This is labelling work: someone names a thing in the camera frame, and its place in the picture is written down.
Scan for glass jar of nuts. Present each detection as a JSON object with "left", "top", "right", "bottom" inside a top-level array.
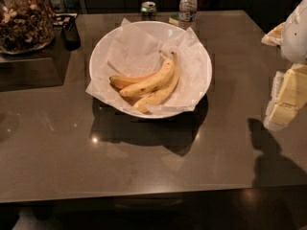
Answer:
[{"left": 0, "top": 0, "right": 55, "bottom": 55}]

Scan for lower yellow banana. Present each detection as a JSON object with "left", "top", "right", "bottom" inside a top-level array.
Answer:
[{"left": 133, "top": 52, "right": 180, "bottom": 114}]

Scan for dark raised tray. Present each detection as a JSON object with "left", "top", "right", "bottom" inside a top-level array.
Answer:
[{"left": 0, "top": 28, "right": 71, "bottom": 92}]

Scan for yellow banana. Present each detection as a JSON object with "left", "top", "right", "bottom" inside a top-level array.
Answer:
[
  {"left": 133, "top": 52, "right": 180, "bottom": 114},
  {"left": 109, "top": 72, "right": 154, "bottom": 89},
  {"left": 119, "top": 51, "right": 177, "bottom": 97}
]

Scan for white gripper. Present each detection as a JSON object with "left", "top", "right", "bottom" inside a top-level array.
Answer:
[{"left": 261, "top": 0, "right": 307, "bottom": 131}]

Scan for white paper liner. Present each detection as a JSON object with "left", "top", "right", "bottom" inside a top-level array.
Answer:
[{"left": 84, "top": 17, "right": 209, "bottom": 116}]

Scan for white bowl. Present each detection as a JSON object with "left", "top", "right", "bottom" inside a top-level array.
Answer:
[{"left": 88, "top": 20, "right": 213, "bottom": 120}]

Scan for left back yellow banana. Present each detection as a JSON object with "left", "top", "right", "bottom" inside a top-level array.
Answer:
[{"left": 109, "top": 72, "right": 154, "bottom": 89}]

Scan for green metal can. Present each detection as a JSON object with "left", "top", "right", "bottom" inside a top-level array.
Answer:
[{"left": 140, "top": 1, "right": 156, "bottom": 16}]

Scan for top yellow banana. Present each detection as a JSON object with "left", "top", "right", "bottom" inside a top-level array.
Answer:
[{"left": 119, "top": 51, "right": 177, "bottom": 97}]

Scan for clear plastic water bottle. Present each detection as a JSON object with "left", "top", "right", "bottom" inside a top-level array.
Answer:
[{"left": 178, "top": 0, "right": 198, "bottom": 22}]

